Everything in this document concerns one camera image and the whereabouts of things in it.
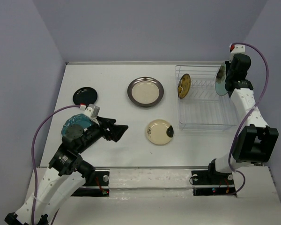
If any grey rimmed cream plate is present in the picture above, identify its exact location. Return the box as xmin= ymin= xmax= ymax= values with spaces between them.
xmin=127 ymin=77 xmax=164 ymax=108

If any teal scalloped plate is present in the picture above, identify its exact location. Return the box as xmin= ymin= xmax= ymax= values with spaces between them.
xmin=61 ymin=113 xmax=94 ymax=143

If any yellow patterned plate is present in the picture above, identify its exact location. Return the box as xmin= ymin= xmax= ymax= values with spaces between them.
xmin=177 ymin=74 xmax=191 ymax=99

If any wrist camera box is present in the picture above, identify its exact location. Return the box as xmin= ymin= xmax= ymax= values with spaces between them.
xmin=80 ymin=104 xmax=100 ymax=119
xmin=229 ymin=44 xmax=245 ymax=62

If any purple cable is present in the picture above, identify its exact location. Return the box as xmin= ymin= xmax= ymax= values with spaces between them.
xmin=31 ymin=105 xmax=81 ymax=225
xmin=228 ymin=42 xmax=270 ymax=197

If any white wire dish rack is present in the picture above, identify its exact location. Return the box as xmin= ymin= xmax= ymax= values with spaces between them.
xmin=175 ymin=64 xmax=240 ymax=131

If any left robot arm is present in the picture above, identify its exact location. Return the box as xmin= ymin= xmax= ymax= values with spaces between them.
xmin=4 ymin=117 xmax=128 ymax=225

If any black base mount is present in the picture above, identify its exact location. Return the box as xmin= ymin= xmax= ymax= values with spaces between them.
xmin=72 ymin=170 xmax=110 ymax=197
xmin=189 ymin=170 xmax=236 ymax=196

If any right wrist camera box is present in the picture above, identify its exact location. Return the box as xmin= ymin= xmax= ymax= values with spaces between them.
xmin=229 ymin=44 xmax=245 ymax=62

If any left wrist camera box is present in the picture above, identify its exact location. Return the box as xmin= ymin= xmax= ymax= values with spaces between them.
xmin=80 ymin=104 xmax=100 ymax=119

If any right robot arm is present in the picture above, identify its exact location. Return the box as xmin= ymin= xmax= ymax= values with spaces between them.
xmin=206 ymin=53 xmax=279 ymax=184

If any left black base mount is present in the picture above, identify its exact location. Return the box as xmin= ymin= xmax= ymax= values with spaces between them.
xmin=72 ymin=170 xmax=110 ymax=197

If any cream bowl with black flowers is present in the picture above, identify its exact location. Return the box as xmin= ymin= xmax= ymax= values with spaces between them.
xmin=145 ymin=119 xmax=174 ymax=145

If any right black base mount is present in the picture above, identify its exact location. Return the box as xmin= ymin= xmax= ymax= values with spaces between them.
xmin=189 ymin=170 xmax=236 ymax=196

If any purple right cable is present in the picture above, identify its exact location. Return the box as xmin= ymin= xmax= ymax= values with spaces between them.
xmin=228 ymin=42 xmax=270 ymax=197

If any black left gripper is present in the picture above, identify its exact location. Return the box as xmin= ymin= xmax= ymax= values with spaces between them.
xmin=78 ymin=115 xmax=129 ymax=153

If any light blue flower plate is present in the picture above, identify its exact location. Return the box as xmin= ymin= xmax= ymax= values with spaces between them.
xmin=214 ymin=62 xmax=228 ymax=96

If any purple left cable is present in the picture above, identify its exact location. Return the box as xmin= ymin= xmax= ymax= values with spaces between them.
xmin=31 ymin=105 xmax=81 ymax=225

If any black glossy plate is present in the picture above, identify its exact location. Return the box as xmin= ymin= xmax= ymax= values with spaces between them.
xmin=73 ymin=87 xmax=98 ymax=105

